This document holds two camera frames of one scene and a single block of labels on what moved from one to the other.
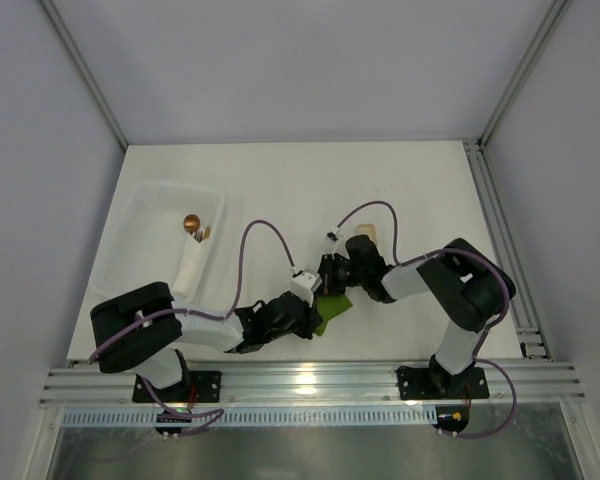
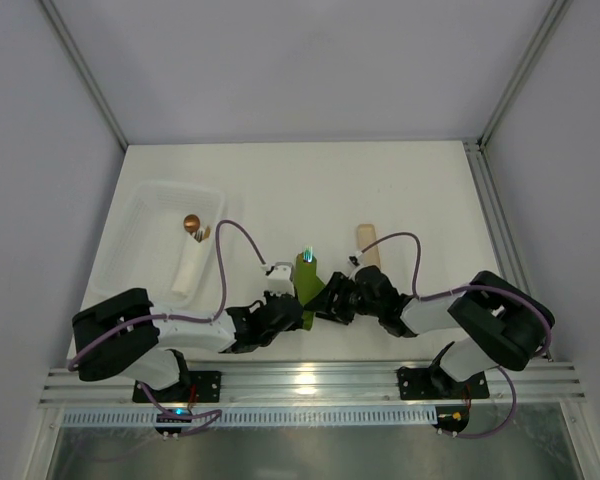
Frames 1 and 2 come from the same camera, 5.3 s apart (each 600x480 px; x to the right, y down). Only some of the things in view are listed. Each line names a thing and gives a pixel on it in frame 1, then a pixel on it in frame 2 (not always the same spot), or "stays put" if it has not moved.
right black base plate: (437, 383) stays put
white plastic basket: (148, 243) stays put
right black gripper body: (327, 275) → (336, 298)
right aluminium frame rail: (506, 250) stays put
